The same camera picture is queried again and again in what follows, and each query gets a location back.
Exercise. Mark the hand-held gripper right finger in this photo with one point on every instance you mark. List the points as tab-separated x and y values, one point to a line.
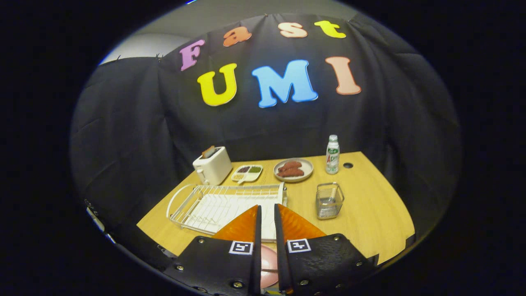
281	255

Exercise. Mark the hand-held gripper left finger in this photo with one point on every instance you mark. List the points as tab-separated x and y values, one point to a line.
257	255

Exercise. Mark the pink plate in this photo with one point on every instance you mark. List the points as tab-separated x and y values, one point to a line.
269	259

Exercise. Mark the white divided sauce dish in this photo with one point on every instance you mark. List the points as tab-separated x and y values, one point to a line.
246	177

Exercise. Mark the grey plate with meat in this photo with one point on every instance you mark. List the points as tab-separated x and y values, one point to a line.
306	169

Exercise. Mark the reddish brown meat piece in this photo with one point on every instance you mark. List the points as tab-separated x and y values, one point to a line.
291	173
291	165

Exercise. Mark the white toaster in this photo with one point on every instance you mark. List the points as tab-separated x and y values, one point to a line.
213	168

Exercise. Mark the white green drink bottle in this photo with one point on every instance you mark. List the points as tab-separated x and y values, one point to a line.
332	158

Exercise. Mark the toast slice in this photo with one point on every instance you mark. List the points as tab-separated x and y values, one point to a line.
208	152

